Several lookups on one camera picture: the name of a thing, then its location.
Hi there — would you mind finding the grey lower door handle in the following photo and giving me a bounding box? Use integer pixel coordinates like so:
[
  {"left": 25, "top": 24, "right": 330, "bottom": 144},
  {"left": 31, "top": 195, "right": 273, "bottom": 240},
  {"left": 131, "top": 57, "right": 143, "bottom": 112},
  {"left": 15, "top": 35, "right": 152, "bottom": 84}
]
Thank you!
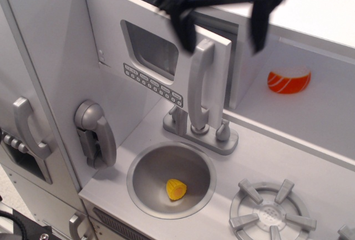
[{"left": 69, "top": 214, "right": 88, "bottom": 240}]

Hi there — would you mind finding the orange salmon sushi toy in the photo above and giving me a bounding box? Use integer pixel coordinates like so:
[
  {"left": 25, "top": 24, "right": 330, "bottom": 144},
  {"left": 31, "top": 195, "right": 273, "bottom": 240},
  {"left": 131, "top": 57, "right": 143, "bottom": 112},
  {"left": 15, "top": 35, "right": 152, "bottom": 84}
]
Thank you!
[{"left": 267, "top": 66, "right": 312, "bottom": 94}]

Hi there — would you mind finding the white toy kitchen cabinet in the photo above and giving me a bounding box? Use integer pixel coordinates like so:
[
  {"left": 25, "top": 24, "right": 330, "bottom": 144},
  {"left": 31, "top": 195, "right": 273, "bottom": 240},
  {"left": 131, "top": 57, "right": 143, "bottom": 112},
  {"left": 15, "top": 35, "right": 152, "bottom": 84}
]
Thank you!
[{"left": 1, "top": 0, "right": 354, "bottom": 239}]

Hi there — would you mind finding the grey toy wall phone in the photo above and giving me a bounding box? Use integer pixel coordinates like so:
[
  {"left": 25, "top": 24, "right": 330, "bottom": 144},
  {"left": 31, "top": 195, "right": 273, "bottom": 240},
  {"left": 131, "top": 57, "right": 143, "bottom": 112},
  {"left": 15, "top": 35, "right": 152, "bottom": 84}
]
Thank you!
[{"left": 74, "top": 100, "right": 116, "bottom": 170}]

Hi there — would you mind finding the round metal sink bowl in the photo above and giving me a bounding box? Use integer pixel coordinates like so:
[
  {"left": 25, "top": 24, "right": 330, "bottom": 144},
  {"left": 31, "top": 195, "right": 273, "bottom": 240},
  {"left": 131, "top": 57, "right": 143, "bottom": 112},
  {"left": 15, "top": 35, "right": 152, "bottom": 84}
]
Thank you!
[{"left": 127, "top": 142, "right": 216, "bottom": 219}]

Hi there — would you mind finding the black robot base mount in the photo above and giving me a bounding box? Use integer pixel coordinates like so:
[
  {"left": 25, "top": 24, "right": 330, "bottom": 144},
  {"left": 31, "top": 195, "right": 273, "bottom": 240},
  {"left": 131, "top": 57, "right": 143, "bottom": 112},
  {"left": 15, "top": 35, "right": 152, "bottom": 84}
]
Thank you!
[{"left": 1, "top": 210, "right": 57, "bottom": 239}]

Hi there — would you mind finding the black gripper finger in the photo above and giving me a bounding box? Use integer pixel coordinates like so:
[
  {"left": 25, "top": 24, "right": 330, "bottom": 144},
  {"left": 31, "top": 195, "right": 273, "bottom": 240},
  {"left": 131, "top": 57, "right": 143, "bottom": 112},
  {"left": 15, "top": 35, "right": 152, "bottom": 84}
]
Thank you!
[
  {"left": 250, "top": 0, "right": 272, "bottom": 54},
  {"left": 170, "top": 6, "right": 196, "bottom": 54}
]

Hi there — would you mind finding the grey ice dispenser panel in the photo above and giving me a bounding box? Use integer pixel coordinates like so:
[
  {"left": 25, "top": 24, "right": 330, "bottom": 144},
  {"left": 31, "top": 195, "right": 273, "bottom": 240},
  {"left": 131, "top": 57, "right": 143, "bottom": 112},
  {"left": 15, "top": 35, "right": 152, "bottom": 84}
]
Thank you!
[{"left": 1, "top": 129, "right": 53, "bottom": 185}]

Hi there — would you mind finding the white microwave door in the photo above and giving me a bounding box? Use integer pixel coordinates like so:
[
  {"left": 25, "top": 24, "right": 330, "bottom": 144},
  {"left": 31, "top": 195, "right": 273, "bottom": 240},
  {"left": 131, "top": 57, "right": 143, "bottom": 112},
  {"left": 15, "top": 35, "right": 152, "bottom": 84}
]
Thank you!
[{"left": 87, "top": 0, "right": 231, "bottom": 129}]

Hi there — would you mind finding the grey fridge door handle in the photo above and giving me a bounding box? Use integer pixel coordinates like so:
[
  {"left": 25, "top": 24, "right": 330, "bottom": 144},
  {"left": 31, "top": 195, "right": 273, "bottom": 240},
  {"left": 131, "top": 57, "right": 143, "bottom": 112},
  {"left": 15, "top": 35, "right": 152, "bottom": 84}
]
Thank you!
[{"left": 13, "top": 96, "right": 51, "bottom": 160}]

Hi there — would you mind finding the grey toy faucet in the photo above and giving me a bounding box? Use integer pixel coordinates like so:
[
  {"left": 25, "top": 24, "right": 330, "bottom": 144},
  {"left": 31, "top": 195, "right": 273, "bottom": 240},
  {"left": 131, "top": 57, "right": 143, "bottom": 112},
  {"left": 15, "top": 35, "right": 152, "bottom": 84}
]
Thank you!
[{"left": 163, "top": 106, "right": 239, "bottom": 156}]

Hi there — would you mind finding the dark oven vent grille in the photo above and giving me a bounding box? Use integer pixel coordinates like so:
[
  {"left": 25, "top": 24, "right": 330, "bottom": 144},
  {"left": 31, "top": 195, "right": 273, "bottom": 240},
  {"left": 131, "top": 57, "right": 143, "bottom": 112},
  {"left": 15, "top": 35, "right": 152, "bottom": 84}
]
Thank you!
[{"left": 93, "top": 207, "right": 150, "bottom": 240}]

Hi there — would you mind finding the yellow toy corn piece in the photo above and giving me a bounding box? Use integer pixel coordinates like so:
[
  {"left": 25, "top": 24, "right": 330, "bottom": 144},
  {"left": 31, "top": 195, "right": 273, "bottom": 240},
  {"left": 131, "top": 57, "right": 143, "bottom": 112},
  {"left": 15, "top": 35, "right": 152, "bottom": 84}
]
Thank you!
[{"left": 166, "top": 178, "right": 187, "bottom": 201}]

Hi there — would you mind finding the grey toy stove burner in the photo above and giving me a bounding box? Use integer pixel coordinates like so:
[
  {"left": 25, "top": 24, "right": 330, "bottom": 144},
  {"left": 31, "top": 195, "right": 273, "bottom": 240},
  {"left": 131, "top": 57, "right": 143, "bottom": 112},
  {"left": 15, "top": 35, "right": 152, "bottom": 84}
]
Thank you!
[{"left": 229, "top": 179, "right": 317, "bottom": 239}]

